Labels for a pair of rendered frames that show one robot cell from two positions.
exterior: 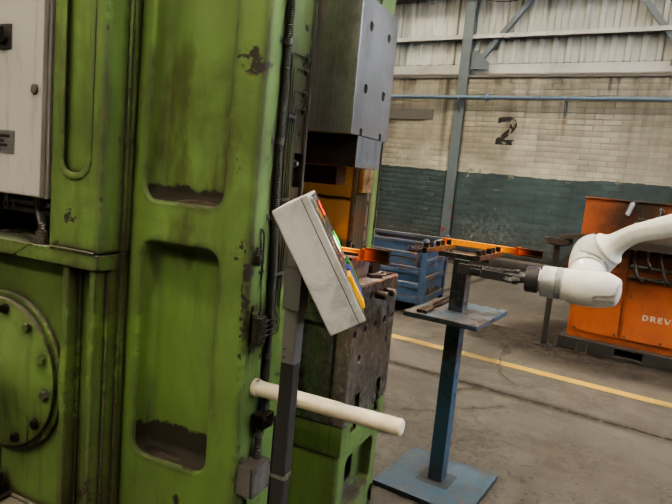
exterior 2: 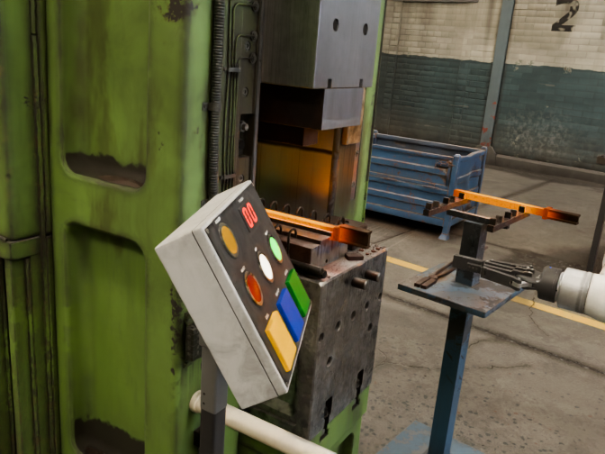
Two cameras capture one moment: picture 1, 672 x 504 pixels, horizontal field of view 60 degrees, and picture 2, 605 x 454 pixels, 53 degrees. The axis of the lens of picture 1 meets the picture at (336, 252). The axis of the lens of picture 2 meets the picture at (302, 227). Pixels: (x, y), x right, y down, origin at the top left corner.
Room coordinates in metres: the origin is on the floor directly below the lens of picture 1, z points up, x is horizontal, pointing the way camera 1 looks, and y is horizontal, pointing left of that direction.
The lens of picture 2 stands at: (0.36, -0.16, 1.45)
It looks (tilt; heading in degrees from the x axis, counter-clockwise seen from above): 16 degrees down; 6
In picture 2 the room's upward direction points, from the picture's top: 5 degrees clockwise
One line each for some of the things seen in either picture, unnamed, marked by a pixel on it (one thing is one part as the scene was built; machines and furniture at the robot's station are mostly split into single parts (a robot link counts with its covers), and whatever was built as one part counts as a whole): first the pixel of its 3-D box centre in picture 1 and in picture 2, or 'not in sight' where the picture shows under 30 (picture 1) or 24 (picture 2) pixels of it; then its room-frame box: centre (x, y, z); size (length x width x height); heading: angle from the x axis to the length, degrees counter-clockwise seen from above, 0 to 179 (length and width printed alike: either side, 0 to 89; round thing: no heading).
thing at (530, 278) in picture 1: (523, 277); (537, 281); (1.68, -0.55, 1.00); 0.09 x 0.08 x 0.07; 65
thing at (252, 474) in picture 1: (252, 475); not in sight; (1.59, 0.18, 0.36); 0.09 x 0.07 x 0.12; 156
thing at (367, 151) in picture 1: (309, 149); (273, 98); (1.95, 0.12, 1.32); 0.42 x 0.20 x 0.10; 66
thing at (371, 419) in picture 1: (326, 406); (275, 437); (1.51, -0.01, 0.62); 0.44 x 0.05 x 0.05; 66
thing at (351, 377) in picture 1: (299, 329); (267, 311); (2.01, 0.10, 0.69); 0.56 x 0.38 x 0.45; 66
